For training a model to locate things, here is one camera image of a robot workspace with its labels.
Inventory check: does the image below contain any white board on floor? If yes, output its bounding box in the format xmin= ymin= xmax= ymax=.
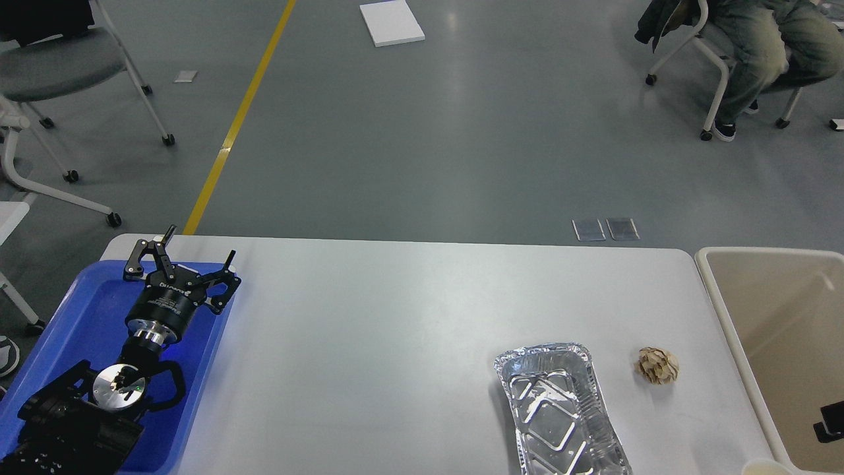
xmin=359 ymin=1 xmax=426 ymax=48

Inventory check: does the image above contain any grey office chair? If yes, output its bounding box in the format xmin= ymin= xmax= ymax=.
xmin=2 ymin=1 xmax=175 ymax=146

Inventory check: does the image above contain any beige plastic bin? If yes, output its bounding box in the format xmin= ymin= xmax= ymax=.
xmin=694 ymin=247 xmax=843 ymax=474

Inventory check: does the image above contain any right floor socket cover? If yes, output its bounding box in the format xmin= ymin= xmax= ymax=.
xmin=605 ymin=218 xmax=641 ymax=241

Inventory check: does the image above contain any white paper cup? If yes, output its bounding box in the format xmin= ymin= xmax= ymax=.
xmin=741 ymin=458 xmax=794 ymax=475

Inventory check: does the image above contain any left floor socket cover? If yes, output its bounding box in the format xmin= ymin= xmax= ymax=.
xmin=572 ymin=218 xmax=606 ymax=241

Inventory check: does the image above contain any crumpled brown paper ball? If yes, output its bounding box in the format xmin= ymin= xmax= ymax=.
xmin=635 ymin=348 xmax=679 ymax=385

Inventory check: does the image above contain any floor socket cover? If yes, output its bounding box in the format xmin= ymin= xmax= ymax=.
xmin=605 ymin=218 xmax=641 ymax=241
xmin=572 ymin=218 xmax=606 ymax=241

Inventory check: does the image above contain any white chair frame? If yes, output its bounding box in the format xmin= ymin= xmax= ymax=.
xmin=2 ymin=96 xmax=123 ymax=228

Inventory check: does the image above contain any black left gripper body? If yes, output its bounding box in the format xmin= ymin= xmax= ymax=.
xmin=125 ymin=265 xmax=222 ymax=345

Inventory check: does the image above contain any white chair under person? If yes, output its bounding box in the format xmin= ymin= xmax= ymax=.
xmin=635 ymin=1 xmax=802 ymax=141

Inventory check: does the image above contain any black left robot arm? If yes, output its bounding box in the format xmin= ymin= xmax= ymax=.
xmin=2 ymin=229 xmax=241 ymax=474

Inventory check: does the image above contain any small grey floor plate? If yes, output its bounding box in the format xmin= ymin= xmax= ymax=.
xmin=173 ymin=70 xmax=198 ymax=84

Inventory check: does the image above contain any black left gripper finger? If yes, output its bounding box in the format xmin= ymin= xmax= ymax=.
xmin=123 ymin=225 xmax=177 ymax=283
xmin=195 ymin=249 xmax=241 ymax=315

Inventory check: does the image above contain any aluminium foil tray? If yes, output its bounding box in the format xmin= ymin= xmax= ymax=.
xmin=493 ymin=342 xmax=633 ymax=474

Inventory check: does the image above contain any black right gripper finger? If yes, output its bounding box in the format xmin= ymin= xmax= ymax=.
xmin=813 ymin=400 xmax=844 ymax=444

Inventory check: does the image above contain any seated person in jeans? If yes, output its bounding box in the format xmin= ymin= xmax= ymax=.
xmin=706 ymin=1 xmax=843 ymax=142

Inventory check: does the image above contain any blue plastic tray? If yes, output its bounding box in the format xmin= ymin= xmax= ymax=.
xmin=1 ymin=261 xmax=229 ymax=474

